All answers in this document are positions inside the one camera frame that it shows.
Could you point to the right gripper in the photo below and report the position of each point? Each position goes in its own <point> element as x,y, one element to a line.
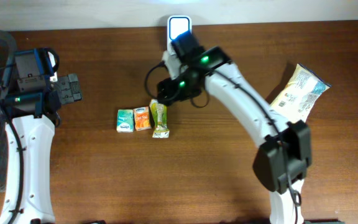
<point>166,89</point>

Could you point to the green yellow snack packet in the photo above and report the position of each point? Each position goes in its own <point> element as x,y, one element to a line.
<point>159,115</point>

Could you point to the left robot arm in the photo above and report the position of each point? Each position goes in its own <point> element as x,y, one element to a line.
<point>31,98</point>

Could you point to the orange tissue pack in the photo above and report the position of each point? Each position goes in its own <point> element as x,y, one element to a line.
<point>142,118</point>

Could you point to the white barcode scanner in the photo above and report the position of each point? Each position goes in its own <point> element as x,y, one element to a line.
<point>176,25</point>

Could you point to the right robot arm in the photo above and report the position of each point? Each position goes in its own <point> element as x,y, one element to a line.
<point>284,147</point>

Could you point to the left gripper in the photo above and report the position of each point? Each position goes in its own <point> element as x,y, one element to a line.
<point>70,85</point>

